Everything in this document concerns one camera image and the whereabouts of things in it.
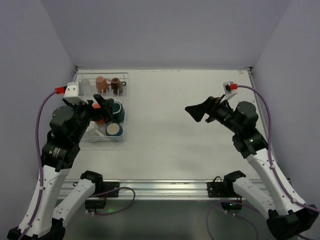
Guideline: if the white mug gold rim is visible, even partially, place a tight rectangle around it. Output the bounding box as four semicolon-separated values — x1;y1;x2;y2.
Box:
85;121;105;137

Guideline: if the brown mug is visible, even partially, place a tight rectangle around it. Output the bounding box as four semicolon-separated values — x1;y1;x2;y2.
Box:
111;77;127;95

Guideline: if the left black controller box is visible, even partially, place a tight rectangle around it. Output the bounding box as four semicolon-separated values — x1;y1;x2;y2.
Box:
84;200;107;213

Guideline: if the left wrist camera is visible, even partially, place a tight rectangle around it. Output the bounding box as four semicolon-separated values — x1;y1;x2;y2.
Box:
63;82;88;104

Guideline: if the pink mug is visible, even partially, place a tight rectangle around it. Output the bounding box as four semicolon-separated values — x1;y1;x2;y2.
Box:
95;76;112;94

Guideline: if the clear glass cup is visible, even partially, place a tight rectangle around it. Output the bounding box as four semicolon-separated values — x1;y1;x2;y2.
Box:
79;78;91;96

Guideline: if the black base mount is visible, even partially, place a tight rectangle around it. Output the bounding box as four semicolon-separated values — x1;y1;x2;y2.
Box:
102;181;120;198
206;176;228;198

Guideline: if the right round controller board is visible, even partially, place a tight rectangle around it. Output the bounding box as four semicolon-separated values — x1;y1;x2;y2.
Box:
220;202;242;215

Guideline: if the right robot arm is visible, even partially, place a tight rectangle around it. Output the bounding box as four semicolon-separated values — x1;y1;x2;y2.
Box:
185;96;319;240

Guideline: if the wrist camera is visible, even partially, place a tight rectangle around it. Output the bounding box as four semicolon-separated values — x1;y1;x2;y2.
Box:
222;81;238;101
63;82;88;104

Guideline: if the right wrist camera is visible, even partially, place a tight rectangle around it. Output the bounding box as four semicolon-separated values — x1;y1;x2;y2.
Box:
222;81;238;101

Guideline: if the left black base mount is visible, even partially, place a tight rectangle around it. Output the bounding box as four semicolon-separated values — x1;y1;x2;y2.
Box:
102;181;120;198

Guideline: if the dark blue mug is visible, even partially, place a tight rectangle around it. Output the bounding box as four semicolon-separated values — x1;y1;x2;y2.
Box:
105;122;123;137

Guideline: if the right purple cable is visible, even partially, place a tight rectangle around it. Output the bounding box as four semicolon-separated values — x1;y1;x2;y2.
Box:
229;83;320;240

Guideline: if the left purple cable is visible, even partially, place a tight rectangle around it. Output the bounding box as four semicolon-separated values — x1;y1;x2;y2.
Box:
14;86;66;240

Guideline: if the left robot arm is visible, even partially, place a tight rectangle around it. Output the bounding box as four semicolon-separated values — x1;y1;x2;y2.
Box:
7;94;114;240

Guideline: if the dark green mug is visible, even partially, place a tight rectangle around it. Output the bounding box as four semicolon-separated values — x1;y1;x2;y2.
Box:
112;101;125;123

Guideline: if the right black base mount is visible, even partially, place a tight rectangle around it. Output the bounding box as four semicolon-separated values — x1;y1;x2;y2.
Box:
206;176;228;198

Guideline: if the orange mug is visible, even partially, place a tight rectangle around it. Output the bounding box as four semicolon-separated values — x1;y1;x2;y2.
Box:
92;103;105;125

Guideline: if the white wire dish rack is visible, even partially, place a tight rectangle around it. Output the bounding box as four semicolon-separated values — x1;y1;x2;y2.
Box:
73;71;130;143

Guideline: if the aluminium rail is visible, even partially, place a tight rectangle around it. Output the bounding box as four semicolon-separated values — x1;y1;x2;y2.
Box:
58;179;269;201

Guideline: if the purple cable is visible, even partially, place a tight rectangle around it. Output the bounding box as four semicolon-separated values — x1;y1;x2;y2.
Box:
14;86;66;240
229;83;320;240

